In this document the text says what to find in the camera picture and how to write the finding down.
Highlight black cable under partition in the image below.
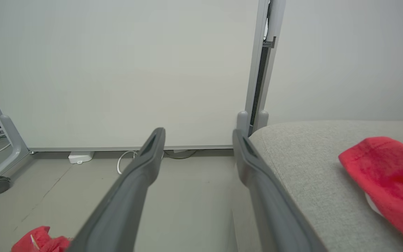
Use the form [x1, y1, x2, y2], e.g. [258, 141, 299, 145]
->
[164, 150, 198, 160]

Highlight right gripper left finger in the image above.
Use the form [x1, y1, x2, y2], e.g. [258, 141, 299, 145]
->
[67, 128, 166, 252]

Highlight red garment with white trim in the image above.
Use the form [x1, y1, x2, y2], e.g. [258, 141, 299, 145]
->
[338, 130, 403, 251]

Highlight black caster wheel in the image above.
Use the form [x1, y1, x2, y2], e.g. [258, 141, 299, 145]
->
[0, 176, 11, 195]

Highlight grey partition leg with caster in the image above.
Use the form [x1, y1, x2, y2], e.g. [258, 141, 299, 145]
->
[0, 114, 30, 186]

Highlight white looped cable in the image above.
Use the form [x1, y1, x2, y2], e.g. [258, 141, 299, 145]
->
[116, 150, 165, 175]

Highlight grey upright partition foot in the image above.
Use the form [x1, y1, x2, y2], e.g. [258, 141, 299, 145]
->
[254, 110, 269, 132]
[236, 111, 250, 138]

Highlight grey fabric sofa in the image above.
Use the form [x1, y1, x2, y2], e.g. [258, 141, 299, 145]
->
[230, 121, 403, 252]

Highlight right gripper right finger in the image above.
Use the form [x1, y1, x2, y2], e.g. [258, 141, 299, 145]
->
[232, 129, 328, 252]

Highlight white power adapter box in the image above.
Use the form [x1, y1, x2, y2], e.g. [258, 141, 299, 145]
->
[68, 151, 94, 164]

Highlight red garment with white tag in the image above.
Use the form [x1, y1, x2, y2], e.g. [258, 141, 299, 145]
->
[12, 226, 72, 252]

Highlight large white partition panel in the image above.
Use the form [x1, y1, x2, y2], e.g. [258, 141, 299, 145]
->
[0, 0, 270, 152]

